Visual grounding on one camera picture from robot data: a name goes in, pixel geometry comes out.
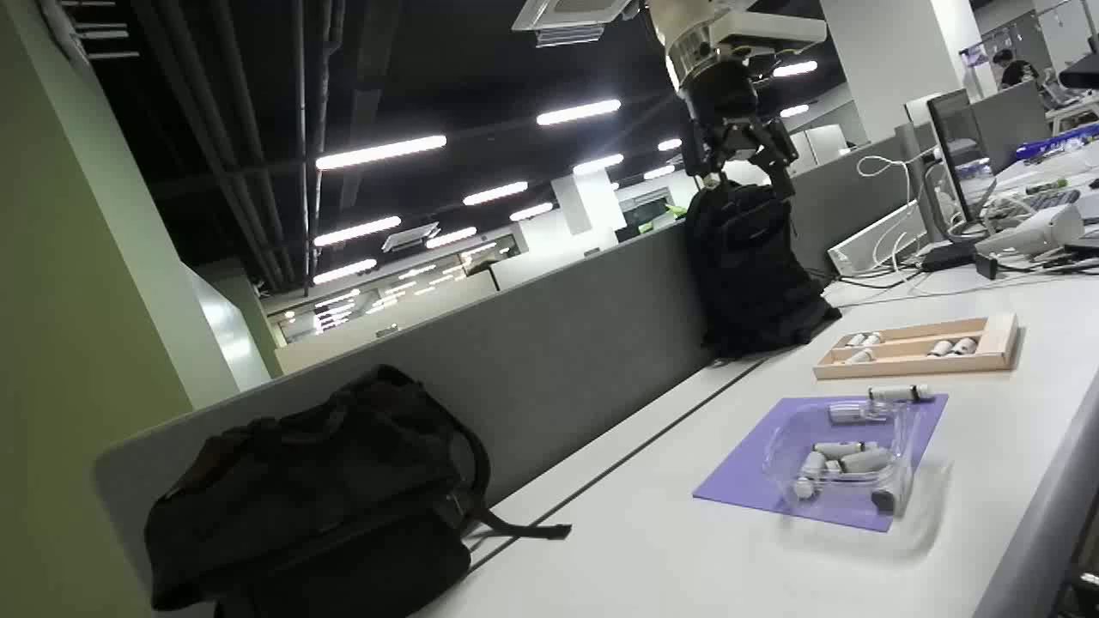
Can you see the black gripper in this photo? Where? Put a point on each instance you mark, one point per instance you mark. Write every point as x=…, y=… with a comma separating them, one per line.
x=736, y=114

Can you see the white-capped bottle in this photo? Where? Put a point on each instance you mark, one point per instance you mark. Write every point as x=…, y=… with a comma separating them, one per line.
x=852, y=412

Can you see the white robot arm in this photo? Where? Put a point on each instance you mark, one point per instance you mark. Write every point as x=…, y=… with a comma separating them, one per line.
x=695, y=33

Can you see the white-capped bottle placemat edge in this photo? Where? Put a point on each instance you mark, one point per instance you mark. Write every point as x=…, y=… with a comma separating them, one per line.
x=902, y=394

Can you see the wooden compartment tray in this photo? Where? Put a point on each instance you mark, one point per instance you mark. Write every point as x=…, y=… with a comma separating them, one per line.
x=933, y=349

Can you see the purple placemat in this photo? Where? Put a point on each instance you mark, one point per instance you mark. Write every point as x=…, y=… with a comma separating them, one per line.
x=740, y=476

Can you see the bottle in clear container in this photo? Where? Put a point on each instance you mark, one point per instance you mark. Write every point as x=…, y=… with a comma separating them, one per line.
x=835, y=466

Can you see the white ceiling air unit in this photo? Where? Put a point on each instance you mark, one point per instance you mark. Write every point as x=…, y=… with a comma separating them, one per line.
x=569, y=23

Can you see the black backpack far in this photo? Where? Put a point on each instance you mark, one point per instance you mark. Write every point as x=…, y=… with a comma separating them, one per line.
x=752, y=291

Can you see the black backpack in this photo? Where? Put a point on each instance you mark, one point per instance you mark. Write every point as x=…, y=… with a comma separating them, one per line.
x=349, y=510
x=752, y=291

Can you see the computer monitor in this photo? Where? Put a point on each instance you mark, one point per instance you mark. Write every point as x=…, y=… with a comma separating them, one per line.
x=966, y=169

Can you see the grey desk partition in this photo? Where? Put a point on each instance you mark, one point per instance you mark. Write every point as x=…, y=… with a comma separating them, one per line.
x=538, y=372

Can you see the clear plastic container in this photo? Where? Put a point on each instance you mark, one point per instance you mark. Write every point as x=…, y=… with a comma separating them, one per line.
x=856, y=490

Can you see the black backpack near front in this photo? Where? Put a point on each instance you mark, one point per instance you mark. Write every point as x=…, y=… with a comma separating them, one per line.
x=349, y=510

